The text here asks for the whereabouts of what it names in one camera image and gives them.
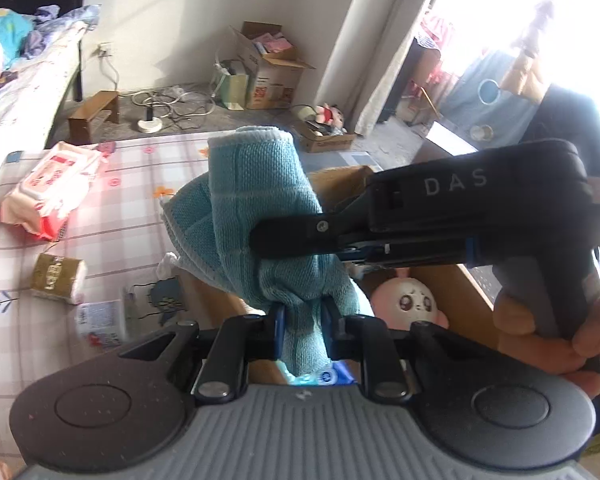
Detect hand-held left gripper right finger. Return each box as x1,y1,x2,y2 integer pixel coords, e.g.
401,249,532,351
322,302,487,404

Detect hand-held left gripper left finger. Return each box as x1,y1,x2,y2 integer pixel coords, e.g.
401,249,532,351
117,302,287,404

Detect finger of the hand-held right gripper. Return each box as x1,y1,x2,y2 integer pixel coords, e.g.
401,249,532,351
250,210,389,262

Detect brown cardboard box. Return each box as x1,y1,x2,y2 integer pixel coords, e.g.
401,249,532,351
177,164,506,392

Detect teal checked cloth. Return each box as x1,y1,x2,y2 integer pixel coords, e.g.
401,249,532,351
159,125,377,386

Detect person's right hand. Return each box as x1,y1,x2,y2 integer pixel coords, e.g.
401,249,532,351
493,288,600,399

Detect pink plush toy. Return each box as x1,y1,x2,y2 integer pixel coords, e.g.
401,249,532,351
369,267,451,331

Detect low cardboard box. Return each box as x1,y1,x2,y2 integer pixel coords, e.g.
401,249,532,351
292,118,357,154

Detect blue cloth with round hole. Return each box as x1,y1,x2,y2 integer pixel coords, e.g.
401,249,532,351
442,49,552,147

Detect red white plush doll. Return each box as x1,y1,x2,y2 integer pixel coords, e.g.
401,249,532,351
314,103,346,134

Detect blue cartoon packet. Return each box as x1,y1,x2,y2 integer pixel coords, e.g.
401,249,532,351
124,279,182,322

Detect tan hanging garment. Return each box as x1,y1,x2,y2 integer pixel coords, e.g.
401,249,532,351
500,0,557,102

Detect large cardboard box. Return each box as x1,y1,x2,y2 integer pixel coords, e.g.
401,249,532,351
228,21,317,110

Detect pale green paper bag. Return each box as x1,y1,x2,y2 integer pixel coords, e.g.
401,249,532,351
214,59,251,111

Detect checked floral mattress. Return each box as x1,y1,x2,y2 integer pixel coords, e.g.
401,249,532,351
0,131,306,361

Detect small white packet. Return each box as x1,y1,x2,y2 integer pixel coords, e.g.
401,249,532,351
74,299,129,352

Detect beige curtain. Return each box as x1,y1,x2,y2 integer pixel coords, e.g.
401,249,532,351
355,0,449,136

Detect pink hanging garment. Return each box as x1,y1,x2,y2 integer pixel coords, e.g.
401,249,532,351
414,12,454,52

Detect white round stand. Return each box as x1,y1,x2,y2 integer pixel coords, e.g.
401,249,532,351
137,105,164,135

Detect brown tissue pack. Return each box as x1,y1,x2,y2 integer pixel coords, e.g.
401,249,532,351
30,252,89,306

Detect small wooden stool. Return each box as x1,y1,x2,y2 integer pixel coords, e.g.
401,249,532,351
67,90,121,145

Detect red white wet wipes pack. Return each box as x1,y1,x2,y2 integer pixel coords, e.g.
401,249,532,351
0,141,104,242

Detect white quilted bed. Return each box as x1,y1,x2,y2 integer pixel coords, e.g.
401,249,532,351
0,4,102,202

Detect pile of clothes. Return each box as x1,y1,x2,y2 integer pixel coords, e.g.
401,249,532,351
0,4,62,97

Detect white tangled cables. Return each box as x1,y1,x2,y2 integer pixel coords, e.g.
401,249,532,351
130,86,217,122

